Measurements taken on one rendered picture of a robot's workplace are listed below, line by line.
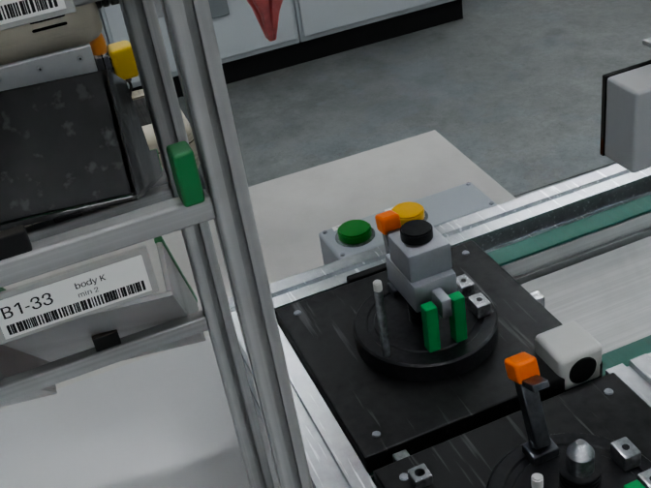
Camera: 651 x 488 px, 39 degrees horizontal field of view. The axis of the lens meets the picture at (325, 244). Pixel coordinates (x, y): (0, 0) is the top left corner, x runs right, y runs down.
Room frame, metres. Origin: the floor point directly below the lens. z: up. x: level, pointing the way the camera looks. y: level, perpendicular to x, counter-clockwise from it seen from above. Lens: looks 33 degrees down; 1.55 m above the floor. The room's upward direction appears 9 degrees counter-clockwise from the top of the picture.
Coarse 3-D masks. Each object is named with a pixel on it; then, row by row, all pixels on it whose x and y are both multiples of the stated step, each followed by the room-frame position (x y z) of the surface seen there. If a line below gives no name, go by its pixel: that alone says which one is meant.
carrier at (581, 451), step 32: (608, 384) 0.58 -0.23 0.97; (512, 416) 0.57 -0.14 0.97; (544, 416) 0.56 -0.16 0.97; (576, 416) 0.55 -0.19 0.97; (608, 416) 0.55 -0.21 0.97; (640, 416) 0.54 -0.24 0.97; (448, 448) 0.54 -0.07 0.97; (480, 448) 0.54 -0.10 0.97; (512, 448) 0.53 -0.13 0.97; (544, 448) 0.50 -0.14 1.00; (576, 448) 0.45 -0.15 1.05; (608, 448) 0.50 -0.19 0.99; (640, 448) 0.51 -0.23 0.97; (384, 480) 0.52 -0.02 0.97; (448, 480) 0.51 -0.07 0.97; (480, 480) 0.50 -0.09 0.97; (512, 480) 0.48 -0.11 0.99; (544, 480) 0.47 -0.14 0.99; (576, 480) 0.44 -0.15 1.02; (608, 480) 0.46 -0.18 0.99; (640, 480) 0.45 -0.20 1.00
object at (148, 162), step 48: (0, 96) 0.47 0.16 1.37; (48, 96) 0.47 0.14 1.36; (96, 96) 0.48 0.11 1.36; (0, 144) 0.46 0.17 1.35; (48, 144) 0.46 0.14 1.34; (96, 144) 0.46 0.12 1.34; (144, 144) 0.60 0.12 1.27; (0, 192) 0.45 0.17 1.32; (48, 192) 0.45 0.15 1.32; (96, 192) 0.45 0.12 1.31; (144, 192) 0.50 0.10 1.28
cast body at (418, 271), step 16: (416, 224) 0.70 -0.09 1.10; (400, 240) 0.69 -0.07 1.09; (416, 240) 0.68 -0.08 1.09; (432, 240) 0.69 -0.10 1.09; (400, 256) 0.68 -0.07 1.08; (416, 256) 0.67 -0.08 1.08; (432, 256) 0.67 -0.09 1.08; (448, 256) 0.68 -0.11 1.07; (400, 272) 0.69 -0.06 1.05; (416, 272) 0.67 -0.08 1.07; (432, 272) 0.67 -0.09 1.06; (448, 272) 0.67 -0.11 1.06; (400, 288) 0.69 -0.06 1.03; (416, 288) 0.66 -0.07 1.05; (432, 288) 0.67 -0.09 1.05; (448, 288) 0.67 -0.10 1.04; (416, 304) 0.66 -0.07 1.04; (448, 304) 0.65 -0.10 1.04
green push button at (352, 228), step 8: (344, 224) 0.92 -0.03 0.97; (352, 224) 0.92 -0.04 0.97; (360, 224) 0.91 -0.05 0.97; (368, 224) 0.91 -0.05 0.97; (344, 232) 0.90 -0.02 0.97; (352, 232) 0.90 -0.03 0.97; (360, 232) 0.89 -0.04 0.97; (368, 232) 0.89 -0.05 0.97; (344, 240) 0.89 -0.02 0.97; (352, 240) 0.89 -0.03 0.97; (360, 240) 0.89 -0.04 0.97
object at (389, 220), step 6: (390, 210) 0.77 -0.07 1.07; (378, 216) 0.76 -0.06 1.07; (384, 216) 0.76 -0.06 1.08; (390, 216) 0.75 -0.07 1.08; (396, 216) 0.75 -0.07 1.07; (378, 222) 0.76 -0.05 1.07; (384, 222) 0.75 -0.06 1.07; (390, 222) 0.75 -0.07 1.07; (396, 222) 0.75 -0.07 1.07; (378, 228) 0.76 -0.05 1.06; (384, 228) 0.75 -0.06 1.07; (390, 228) 0.75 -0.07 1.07; (396, 228) 0.75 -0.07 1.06; (384, 234) 0.75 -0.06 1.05; (384, 240) 0.76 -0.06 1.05
